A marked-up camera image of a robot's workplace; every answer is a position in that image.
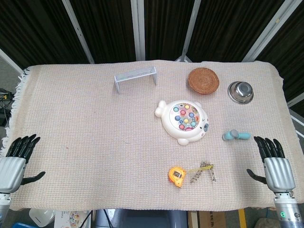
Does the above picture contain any yellow tape measure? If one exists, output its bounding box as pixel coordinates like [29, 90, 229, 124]
[168, 166, 213, 188]

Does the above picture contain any brown cardboard box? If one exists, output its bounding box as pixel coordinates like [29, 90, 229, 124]
[187, 210, 227, 228]

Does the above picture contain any white plastic box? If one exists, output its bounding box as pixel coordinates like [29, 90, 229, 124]
[28, 208, 57, 228]

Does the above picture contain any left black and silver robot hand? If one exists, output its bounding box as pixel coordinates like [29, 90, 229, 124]
[0, 134, 46, 194]

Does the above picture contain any white seal fishing toy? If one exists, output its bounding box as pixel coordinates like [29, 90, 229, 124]
[154, 100, 210, 146]

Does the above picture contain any round woven rattan coaster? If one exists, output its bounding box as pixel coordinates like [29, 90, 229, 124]
[188, 67, 220, 95]

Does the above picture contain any colourful printed toy box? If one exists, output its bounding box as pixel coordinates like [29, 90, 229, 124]
[54, 210, 93, 228]

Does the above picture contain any grey wire mesh goal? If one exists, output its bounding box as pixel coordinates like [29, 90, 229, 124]
[114, 66, 158, 94]

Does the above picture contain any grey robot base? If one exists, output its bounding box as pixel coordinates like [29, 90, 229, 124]
[95, 209, 189, 228]

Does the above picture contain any dark pleated curtain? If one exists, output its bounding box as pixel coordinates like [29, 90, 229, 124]
[0, 0, 304, 112]

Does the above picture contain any white metal frame post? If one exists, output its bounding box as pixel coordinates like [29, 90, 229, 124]
[286, 94, 304, 139]
[130, 0, 146, 60]
[243, 0, 299, 63]
[62, 0, 95, 64]
[175, 0, 203, 63]
[0, 48, 24, 75]

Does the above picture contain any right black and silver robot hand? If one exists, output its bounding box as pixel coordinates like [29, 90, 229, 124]
[246, 136, 296, 193]

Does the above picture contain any stainless steel bowl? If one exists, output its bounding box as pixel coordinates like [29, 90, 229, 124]
[227, 81, 255, 105]

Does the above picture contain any beige woven tablecloth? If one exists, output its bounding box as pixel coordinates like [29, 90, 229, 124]
[0, 59, 301, 212]

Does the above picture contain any bundle of black cables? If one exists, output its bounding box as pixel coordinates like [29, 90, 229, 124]
[0, 87, 15, 126]

